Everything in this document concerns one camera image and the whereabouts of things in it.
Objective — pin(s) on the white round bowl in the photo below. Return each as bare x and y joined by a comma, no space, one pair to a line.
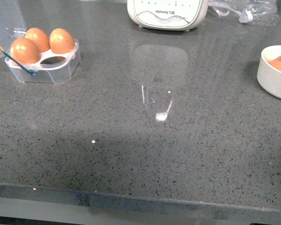
269,77

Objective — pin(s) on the brown egg front left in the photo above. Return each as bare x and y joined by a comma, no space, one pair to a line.
24,51

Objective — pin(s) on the clear plastic bag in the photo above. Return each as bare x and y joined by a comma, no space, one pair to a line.
248,12

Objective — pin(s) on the blue rubber band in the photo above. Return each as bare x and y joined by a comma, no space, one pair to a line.
29,71

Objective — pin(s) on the clear plastic egg box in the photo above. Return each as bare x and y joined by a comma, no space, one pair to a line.
51,68

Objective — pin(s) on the white Joyoung blender appliance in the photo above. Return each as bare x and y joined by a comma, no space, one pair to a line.
176,15

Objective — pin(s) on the brown egg back left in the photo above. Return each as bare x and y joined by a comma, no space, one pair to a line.
39,38

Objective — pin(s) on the brown egg back right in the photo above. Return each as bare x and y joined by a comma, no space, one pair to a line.
61,41

